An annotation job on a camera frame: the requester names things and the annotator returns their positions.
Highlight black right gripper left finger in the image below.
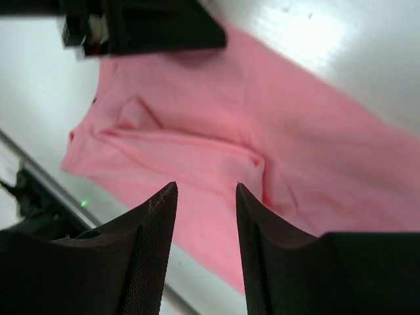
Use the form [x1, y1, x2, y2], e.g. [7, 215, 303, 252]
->
[1, 182, 178, 314]

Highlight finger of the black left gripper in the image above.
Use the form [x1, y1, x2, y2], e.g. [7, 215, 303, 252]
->
[106, 1, 226, 56]

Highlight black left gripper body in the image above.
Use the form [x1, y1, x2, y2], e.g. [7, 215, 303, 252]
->
[1, 0, 110, 57]

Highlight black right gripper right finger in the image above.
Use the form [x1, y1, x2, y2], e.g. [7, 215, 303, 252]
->
[236, 184, 419, 314]

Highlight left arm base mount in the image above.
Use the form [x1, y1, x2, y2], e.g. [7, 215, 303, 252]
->
[1, 167, 101, 245]

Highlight light pink t shirt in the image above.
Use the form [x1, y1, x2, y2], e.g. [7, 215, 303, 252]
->
[62, 27, 419, 292]

